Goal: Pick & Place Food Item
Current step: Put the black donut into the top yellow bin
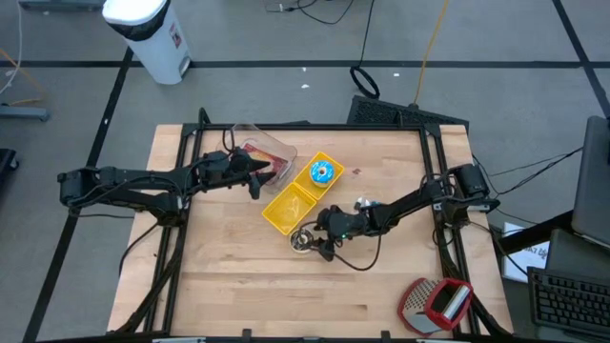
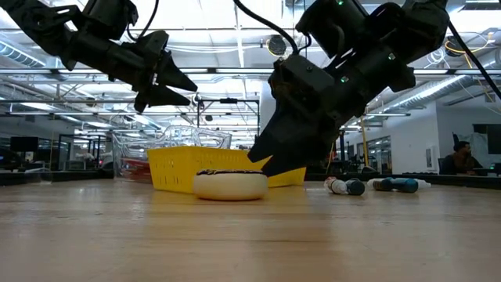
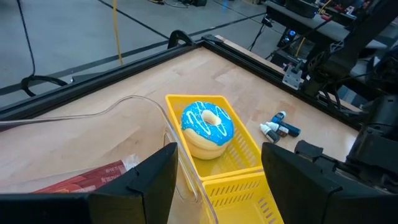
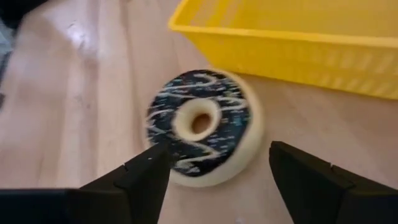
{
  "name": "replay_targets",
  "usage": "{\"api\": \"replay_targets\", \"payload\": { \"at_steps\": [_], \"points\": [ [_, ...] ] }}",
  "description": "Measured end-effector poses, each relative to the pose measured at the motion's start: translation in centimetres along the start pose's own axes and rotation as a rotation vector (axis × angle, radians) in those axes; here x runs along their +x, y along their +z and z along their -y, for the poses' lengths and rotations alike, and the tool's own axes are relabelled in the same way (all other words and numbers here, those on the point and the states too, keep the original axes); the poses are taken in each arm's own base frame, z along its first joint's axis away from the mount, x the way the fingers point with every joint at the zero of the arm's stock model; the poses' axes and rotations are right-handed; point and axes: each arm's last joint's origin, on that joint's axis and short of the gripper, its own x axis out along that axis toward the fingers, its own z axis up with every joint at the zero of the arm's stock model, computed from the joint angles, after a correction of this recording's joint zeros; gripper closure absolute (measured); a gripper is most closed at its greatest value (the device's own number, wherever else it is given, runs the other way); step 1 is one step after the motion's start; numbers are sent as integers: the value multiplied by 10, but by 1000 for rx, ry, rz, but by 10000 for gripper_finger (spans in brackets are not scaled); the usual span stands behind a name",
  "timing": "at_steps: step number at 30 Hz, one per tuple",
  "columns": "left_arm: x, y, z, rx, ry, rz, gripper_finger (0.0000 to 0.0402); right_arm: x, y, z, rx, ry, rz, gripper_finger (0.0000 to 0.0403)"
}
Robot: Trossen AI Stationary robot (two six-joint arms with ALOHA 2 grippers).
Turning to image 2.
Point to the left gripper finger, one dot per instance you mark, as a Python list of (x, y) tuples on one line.
[(166, 98), (174, 78)]

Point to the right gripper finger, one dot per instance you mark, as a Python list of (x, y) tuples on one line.
[(297, 160), (282, 135)]

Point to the small white cylinder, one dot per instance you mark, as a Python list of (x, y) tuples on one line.
[(334, 186)]

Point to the small dark blue cylinder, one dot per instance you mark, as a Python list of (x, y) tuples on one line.
[(355, 186), (399, 185)]

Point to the yellow plastic basket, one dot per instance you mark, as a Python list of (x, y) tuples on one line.
[(289, 178), (176, 168)]

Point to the chocolate frosted toy donut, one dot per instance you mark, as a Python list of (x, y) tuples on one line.
[(231, 186)]

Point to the red snack packet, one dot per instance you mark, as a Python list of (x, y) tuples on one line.
[(135, 164)]

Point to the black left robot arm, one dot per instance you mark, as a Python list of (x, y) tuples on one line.
[(43, 27)]

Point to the clear plastic container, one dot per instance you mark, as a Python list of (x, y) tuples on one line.
[(184, 137)]

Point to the yellow pole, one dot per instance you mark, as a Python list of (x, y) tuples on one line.
[(365, 145)]

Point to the small dark monitor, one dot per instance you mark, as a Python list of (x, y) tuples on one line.
[(24, 144)]

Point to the person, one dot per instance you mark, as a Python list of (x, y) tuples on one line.
[(462, 160)]

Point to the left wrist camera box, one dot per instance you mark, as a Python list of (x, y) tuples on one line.
[(113, 17)]

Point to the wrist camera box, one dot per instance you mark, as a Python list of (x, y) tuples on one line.
[(113, 17), (332, 23)]

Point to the black background gantry frame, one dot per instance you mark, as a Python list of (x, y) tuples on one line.
[(229, 100)]

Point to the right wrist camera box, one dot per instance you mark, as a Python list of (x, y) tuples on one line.
[(332, 23)]

